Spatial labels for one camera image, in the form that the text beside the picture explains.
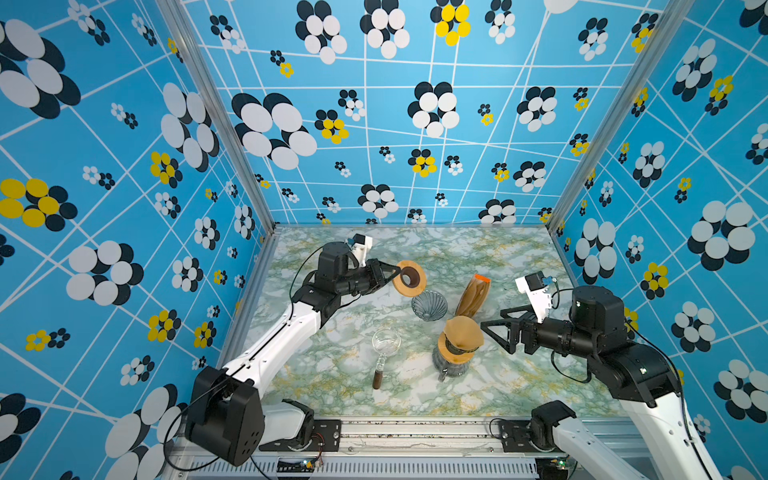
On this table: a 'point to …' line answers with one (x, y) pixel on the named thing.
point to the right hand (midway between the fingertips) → (495, 319)
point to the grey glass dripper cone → (429, 305)
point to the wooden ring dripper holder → (456, 358)
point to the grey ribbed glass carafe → (448, 368)
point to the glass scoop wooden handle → (386, 341)
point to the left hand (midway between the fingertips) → (402, 269)
